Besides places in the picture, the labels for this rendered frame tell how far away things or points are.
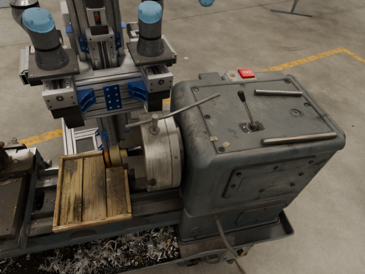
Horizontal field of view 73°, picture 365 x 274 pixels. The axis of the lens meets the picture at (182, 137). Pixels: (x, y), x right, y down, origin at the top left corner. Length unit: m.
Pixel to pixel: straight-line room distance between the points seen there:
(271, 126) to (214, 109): 0.22
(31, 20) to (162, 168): 0.82
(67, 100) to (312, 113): 1.08
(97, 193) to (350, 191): 2.23
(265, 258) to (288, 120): 1.30
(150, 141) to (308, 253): 1.68
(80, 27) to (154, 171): 0.92
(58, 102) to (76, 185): 0.40
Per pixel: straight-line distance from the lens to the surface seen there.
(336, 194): 2.65
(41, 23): 1.28
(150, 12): 1.32
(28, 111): 3.04
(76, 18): 1.49
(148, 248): 1.36
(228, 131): 0.89
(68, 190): 1.21
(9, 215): 1.13
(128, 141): 0.98
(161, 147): 0.86
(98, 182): 1.19
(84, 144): 2.25
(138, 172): 0.93
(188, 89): 1.03
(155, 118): 0.81
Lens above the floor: 1.88
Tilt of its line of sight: 48 degrees down
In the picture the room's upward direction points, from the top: 7 degrees clockwise
